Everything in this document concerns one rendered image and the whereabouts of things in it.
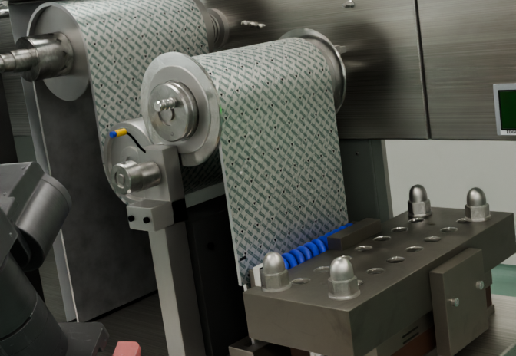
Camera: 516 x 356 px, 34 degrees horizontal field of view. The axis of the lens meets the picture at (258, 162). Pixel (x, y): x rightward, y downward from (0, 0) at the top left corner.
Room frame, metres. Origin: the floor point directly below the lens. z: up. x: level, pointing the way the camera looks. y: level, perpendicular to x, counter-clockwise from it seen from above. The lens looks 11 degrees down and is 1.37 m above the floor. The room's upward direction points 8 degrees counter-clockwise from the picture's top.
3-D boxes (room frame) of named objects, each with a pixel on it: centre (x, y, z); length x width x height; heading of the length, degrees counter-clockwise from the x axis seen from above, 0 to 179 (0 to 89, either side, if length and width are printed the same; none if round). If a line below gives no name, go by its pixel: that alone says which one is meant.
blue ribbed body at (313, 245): (1.12, -0.06, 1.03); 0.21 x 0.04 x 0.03; 137
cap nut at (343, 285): (0.93, -0.08, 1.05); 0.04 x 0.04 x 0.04
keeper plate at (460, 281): (1.03, -0.23, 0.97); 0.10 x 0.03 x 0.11; 137
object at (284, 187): (1.13, -0.04, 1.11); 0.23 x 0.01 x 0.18; 137
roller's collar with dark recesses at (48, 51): (1.24, 0.28, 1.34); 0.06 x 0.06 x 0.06; 47
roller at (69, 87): (1.35, 0.18, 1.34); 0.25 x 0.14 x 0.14; 137
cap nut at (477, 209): (1.16, -0.30, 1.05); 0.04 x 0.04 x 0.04
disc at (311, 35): (1.27, -0.09, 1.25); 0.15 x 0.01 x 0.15; 47
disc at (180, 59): (1.08, 0.09, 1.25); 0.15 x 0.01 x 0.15; 47
